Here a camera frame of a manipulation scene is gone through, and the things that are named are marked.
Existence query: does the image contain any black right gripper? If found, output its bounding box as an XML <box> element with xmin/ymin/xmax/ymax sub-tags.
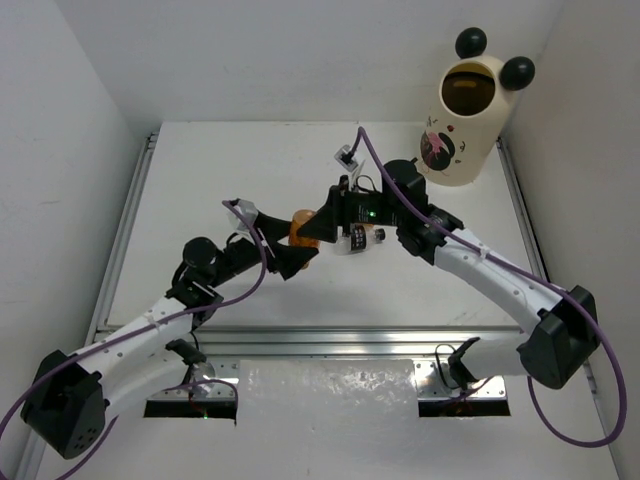
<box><xmin>299</xmin><ymin>173</ymin><xmax>404</xmax><ymax>241</ymax></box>

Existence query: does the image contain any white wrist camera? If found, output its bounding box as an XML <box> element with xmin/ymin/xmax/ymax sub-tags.
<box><xmin>334</xmin><ymin>145</ymin><xmax>366</xmax><ymax>175</ymax></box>
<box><xmin>223</xmin><ymin>199</ymin><xmax>259</xmax><ymax>234</ymax></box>

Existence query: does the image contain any left aluminium side rail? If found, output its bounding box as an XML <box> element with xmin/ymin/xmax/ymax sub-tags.
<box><xmin>99</xmin><ymin>127</ymin><xmax>161</xmax><ymax>301</ymax></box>

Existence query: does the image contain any orange fruit label bottle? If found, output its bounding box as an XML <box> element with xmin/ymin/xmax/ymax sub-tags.
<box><xmin>288</xmin><ymin>208</ymin><xmax>321</xmax><ymax>274</ymax></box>

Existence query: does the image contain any white foam block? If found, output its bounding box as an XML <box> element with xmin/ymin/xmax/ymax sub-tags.
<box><xmin>238</xmin><ymin>360</ymin><xmax>418</xmax><ymax>425</ymax></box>

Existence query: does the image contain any aluminium side rail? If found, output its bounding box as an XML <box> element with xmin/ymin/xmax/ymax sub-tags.
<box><xmin>99</xmin><ymin>127</ymin><xmax>161</xmax><ymax>301</ymax></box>
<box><xmin>496</xmin><ymin>137</ymin><xmax>550</xmax><ymax>282</ymax></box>

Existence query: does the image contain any clear bottle black label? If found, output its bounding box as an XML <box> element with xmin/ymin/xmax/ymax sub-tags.
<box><xmin>331</xmin><ymin>224</ymin><xmax>386</xmax><ymax>255</ymax></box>

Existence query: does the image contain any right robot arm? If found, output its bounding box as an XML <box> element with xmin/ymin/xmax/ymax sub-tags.
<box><xmin>299</xmin><ymin>160</ymin><xmax>600</xmax><ymax>390</ymax></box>

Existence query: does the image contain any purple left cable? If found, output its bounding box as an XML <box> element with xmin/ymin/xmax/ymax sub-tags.
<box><xmin>0</xmin><ymin>198</ymin><xmax>274</xmax><ymax>480</ymax></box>

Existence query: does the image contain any aluminium table rail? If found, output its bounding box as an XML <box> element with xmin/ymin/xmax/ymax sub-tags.
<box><xmin>182</xmin><ymin>326</ymin><xmax>520</xmax><ymax>359</ymax></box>

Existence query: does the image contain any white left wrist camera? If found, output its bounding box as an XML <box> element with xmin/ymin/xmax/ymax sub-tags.
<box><xmin>223</xmin><ymin>199</ymin><xmax>259</xmax><ymax>234</ymax></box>

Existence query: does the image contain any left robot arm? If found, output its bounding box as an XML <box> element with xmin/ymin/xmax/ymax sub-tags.
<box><xmin>18</xmin><ymin>205</ymin><xmax>319</xmax><ymax>460</ymax></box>

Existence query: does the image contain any right aluminium side rail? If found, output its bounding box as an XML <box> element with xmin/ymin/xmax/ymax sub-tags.
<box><xmin>496</xmin><ymin>137</ymin><xmax>550</xmax><ymax>282</ymax></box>

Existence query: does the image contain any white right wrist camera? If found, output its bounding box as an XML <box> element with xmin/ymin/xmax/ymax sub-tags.
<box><xmin>334</xmin><ymin>145</ymin><xmax>366</xmax><ymax>175</ymax></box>

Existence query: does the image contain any cream panda bin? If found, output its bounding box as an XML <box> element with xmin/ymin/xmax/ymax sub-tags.
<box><xmin>417</xmin><ymin>27</ymin><xmax>536</xmax><ymax>187</ymax></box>

